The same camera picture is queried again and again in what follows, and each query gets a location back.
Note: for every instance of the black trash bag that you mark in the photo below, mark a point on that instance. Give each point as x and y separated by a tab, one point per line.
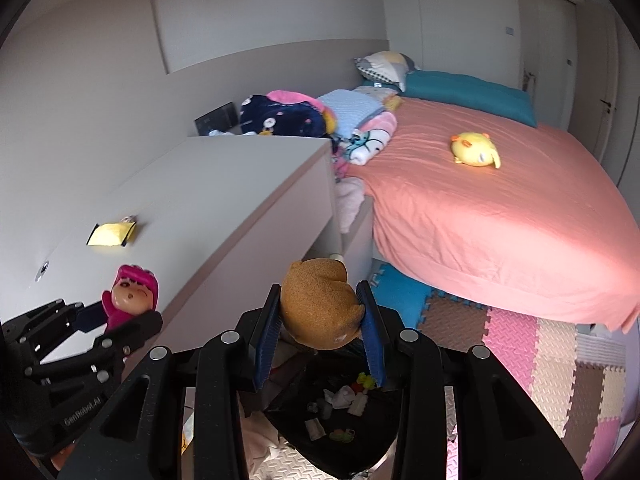
300	410

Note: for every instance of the grey ribbed mat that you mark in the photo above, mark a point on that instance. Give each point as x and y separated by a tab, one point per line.
600	345

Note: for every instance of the yellow chick plush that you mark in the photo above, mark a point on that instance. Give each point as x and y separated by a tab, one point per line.
475	150

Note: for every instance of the white cabinet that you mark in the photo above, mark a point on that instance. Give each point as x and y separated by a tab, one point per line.
225	190

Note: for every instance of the yellow snack packet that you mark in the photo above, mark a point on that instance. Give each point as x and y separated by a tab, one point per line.
112	234

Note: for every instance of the small white wrapper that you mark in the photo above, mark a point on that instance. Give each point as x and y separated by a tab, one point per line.
314	430

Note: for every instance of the white door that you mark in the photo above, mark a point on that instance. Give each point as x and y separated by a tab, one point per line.
547	45

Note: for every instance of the small knit flower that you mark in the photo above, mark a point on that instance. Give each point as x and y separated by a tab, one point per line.
128	219

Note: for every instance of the brown plush toy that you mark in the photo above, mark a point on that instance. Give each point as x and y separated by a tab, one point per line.
320	305

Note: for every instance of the light pink cloth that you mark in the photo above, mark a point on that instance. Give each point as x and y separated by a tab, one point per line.
260	445
350	202

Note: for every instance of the navy printed blanket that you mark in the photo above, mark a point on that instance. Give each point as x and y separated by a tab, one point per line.
285	120

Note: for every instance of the teal pillow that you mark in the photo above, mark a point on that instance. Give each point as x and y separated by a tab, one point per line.
465	95

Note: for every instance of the white crumpled tissue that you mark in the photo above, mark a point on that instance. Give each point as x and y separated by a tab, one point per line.
345	399

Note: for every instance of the pink plush blanket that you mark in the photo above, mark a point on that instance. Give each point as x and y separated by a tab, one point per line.
290	97

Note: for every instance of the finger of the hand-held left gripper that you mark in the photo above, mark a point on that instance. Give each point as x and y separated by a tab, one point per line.
92	318
135	330

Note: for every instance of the patchwork patterned pillow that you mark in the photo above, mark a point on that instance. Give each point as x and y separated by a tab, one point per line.
385	67

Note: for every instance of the white cloth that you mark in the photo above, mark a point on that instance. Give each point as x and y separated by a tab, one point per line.
222	133

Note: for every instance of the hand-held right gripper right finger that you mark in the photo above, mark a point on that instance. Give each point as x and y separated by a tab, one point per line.
372	346

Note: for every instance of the colourful foam floor mat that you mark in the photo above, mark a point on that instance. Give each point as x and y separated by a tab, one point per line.
500	360

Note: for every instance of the pink white cartoon blanket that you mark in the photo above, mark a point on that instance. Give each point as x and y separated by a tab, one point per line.
372	142

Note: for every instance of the person's left hand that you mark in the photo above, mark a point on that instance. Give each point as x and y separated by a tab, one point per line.
62	460

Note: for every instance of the round metal wall grommet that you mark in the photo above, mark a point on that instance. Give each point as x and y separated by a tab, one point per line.
43	270

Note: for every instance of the pink hooded doll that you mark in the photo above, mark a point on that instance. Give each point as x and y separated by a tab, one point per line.
132	297

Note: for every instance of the black wall panel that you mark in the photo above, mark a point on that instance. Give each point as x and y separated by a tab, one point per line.
216	117

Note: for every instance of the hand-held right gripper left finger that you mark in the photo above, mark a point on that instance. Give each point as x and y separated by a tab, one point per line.
265	345

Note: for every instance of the bed with pink sheet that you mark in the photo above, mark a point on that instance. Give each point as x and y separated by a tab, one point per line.
475	225

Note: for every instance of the light blue blanket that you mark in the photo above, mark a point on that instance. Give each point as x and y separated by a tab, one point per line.
352	107

